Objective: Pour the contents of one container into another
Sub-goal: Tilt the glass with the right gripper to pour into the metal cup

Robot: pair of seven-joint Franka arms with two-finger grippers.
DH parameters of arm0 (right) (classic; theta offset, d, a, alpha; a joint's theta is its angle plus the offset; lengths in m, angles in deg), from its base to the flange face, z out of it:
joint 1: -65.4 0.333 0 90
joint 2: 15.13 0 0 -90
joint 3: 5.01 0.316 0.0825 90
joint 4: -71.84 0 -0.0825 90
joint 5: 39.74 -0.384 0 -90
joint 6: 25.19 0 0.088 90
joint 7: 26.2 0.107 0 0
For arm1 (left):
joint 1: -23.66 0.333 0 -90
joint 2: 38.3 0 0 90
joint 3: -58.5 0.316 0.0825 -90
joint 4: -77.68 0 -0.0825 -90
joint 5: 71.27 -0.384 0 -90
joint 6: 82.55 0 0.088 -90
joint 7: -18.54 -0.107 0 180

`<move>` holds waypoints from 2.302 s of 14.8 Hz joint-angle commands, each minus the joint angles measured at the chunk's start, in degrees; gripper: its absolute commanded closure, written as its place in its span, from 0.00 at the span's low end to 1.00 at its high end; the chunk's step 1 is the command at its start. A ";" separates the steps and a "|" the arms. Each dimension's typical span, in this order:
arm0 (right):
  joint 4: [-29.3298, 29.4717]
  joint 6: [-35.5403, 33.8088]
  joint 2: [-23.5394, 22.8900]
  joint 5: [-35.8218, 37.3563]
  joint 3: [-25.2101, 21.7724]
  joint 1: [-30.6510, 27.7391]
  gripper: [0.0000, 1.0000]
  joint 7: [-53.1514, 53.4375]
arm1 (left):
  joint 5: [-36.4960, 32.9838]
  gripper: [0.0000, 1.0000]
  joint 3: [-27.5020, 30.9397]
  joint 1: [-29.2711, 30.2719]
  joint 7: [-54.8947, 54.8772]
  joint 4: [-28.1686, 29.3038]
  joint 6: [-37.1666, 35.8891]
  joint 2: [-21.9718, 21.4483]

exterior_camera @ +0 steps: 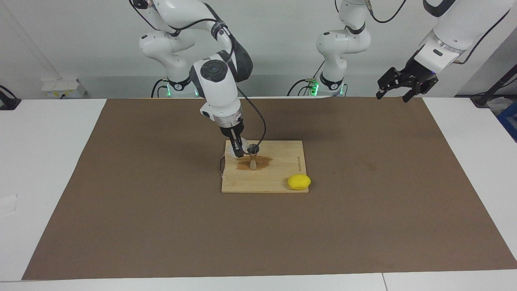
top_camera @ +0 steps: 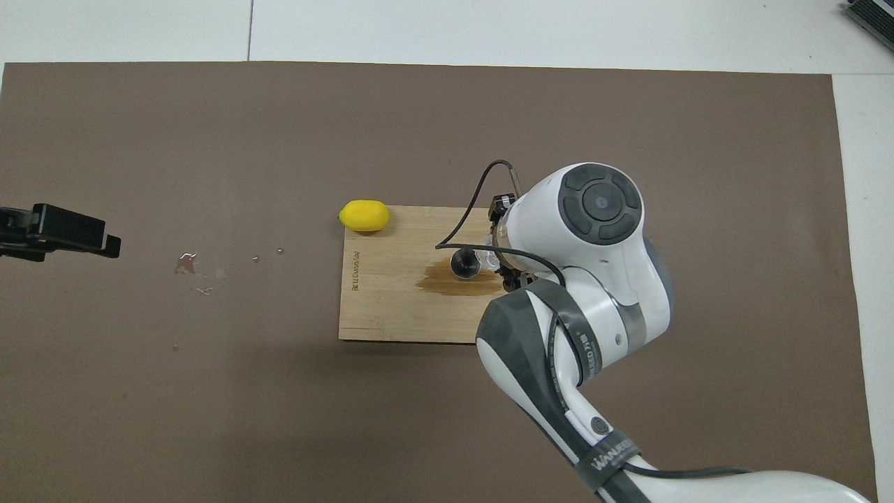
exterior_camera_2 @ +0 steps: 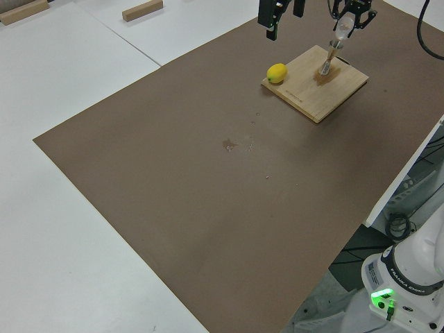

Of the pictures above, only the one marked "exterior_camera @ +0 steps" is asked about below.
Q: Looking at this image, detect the black base cable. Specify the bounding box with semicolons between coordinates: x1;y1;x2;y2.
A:
151;79;168;98
288;79;313;97

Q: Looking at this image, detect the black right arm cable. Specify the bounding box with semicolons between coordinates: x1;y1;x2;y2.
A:
129;0;267;152

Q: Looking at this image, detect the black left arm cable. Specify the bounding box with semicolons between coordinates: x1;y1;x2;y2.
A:
364;0;511;65

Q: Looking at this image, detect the clear glass cup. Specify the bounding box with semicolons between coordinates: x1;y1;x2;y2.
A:
227;137;249;157

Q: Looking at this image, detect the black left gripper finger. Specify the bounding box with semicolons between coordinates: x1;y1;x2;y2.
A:
376;68;404;99
403;83;429;103

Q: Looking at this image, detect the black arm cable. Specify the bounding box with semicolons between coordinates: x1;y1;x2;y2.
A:
129;0;267;152
364;0;511;65

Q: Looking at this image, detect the brown table mat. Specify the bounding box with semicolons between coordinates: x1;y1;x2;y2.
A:
22;96;517;280

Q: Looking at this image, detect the steel double jigger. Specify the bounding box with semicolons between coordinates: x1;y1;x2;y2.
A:
247;144;260;169

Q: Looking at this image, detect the black tripod leg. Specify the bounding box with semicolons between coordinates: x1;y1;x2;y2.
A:
471;65;517;108

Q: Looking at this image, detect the white crumpled bag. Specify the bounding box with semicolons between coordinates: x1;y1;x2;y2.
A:
487;96;509;114

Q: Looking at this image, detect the wooden cutting board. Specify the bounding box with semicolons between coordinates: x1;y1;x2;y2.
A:
219;140;309;194

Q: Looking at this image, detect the white paper patch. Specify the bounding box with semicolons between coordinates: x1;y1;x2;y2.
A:
0;193;19;215

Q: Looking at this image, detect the black stand foot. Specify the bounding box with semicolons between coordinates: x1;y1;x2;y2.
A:
0;85;21;110

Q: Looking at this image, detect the white wall socket box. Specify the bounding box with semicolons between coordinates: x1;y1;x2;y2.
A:
40;79;87;99

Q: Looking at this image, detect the yellow lemon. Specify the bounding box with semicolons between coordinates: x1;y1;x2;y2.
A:
288;175;311;190

